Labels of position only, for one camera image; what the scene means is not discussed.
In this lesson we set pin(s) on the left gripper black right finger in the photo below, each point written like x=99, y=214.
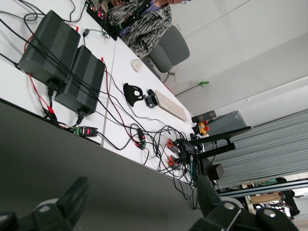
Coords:
x=209, y=199

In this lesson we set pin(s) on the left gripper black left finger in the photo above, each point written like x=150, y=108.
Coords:
x=69, y=202

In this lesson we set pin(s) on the dark brown box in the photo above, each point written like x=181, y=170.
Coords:
x=216, y=172

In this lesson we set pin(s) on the dark grey table cover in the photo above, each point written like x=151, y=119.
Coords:
x=96, y=163

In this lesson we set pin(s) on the orange adapter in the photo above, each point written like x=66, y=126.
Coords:
x=172, y=146
x=173, y=161

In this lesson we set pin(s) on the black monitor on stand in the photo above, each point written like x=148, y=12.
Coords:
x=216, y=137

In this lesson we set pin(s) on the yellow emergency stop box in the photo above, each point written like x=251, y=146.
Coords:
x=202, y=127

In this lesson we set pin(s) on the black adapter with green board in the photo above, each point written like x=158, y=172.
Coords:
x=142, y=138
x=86, y=131

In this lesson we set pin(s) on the grey vertical blinds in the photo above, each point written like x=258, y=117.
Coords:
x=264, y=149

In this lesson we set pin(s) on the grey foam panel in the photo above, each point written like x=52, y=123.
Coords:
x=228, y=120

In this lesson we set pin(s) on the dark grey cylinder roll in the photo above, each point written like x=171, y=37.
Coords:
x=204, y=116

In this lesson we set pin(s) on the red clip lead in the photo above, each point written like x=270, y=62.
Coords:
x=49, y=110

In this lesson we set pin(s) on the beige keyboard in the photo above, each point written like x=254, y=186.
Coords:
x=170, y=106

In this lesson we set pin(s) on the black cylindrical holder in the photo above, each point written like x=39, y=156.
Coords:
x=150, y=101

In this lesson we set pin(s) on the green clip on stick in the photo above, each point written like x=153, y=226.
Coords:
x=203, y=84

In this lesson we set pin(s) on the black round cap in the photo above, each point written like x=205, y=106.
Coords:
x=151, y=91

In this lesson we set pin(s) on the black ribbed power supply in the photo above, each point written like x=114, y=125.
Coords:
x=48, y=43
x=84, y=79

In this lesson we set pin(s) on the white side table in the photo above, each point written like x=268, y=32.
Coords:
x=125, y=67

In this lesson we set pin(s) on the beige oval device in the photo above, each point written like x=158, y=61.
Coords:
x=136, y=65

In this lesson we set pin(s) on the grey office chair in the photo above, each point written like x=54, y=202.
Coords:
x=168, y=48

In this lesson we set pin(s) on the person in zebra-pattern top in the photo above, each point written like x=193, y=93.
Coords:
x=144, y=31

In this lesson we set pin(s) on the black electronics board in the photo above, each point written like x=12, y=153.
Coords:
x=106, y=24

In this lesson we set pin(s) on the black plastic bracket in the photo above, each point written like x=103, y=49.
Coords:
x=128, y=93

